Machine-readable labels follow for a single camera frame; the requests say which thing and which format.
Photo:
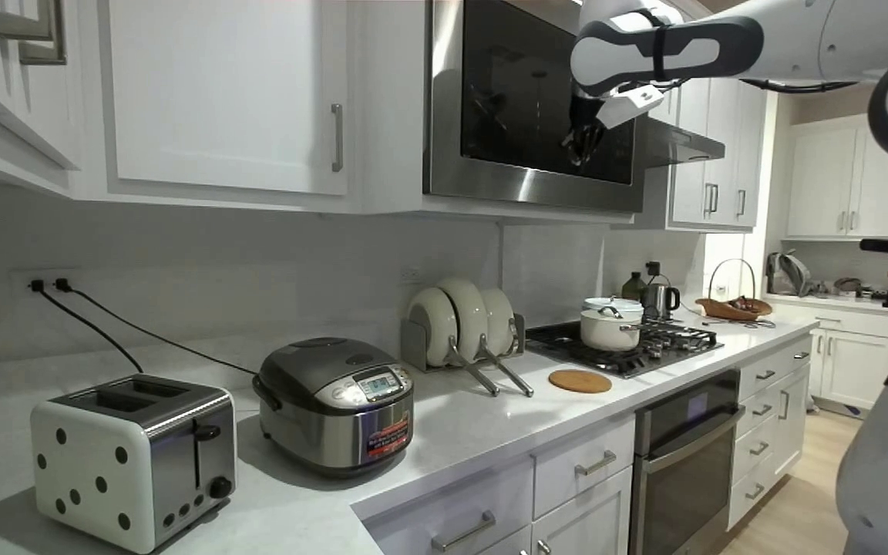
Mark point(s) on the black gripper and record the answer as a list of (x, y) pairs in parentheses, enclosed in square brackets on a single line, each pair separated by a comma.
[(587, 118)]

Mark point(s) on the silver rice cooker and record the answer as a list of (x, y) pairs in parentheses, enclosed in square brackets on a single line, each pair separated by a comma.
[(330, 410)]

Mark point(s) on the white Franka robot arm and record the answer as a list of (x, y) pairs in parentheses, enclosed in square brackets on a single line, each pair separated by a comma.
[(826, 40)]

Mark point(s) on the stainless steel microwave body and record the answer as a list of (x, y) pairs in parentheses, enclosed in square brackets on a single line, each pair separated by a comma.
[(445, 103)]

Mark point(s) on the narrow white upper cabinet door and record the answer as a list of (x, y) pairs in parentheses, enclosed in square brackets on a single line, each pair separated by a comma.
[(387, 103)]

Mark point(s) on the wide white upper cabinet door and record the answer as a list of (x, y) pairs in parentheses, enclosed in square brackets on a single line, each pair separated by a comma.
[(216, 95)]

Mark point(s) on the white lower cabinet door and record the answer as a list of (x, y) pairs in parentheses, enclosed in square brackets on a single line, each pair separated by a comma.
[(593, 535)]

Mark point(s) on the stainless steel range hood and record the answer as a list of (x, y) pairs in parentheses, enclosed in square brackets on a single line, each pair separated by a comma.
[(679, 143)]

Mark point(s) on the dark glass bottle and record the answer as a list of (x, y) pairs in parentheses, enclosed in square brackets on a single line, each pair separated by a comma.
[(633, 289)]

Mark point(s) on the white upper cabinet beside hood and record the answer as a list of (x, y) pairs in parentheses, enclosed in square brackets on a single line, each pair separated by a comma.
[(732, 143)]

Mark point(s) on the white pot with lid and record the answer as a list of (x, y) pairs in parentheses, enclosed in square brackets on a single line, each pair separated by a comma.
[(611, 329)]

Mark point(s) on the cream deep saucepan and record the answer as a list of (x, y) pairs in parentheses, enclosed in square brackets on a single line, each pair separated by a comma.
[(500, 320)]

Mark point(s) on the metal pan rack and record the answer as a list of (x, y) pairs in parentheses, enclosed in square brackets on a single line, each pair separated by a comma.
[(519, 334)]

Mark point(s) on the black gas cooktop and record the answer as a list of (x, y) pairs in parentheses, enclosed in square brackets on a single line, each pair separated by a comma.
[(663, 348)]

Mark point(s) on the round cork trivet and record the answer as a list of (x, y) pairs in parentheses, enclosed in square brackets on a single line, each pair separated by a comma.
[(580, 382)]

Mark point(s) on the grey metal kitchen utensil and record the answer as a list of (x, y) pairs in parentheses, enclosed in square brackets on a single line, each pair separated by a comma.
[(792, 272)]

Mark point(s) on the white glazed upper cabinets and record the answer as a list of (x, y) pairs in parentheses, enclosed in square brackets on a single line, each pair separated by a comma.
[(826, 174)]

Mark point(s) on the white drawer front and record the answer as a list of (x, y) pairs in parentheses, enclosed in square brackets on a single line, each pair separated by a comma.
[(587, 489), (445, 497)]

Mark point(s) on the white base cabinet with doors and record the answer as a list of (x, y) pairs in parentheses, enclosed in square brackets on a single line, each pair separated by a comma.
[(856, 359)]

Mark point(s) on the white drawer stack cabinet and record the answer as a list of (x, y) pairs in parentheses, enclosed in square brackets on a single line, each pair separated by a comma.
[(786, 433)]

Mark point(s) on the stainless steel oven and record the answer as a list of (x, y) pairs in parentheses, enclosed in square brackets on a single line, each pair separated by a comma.
[(679, 483)]

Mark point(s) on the white toaster with black dots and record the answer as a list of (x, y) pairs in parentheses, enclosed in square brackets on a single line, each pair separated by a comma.
[(106, 463)]

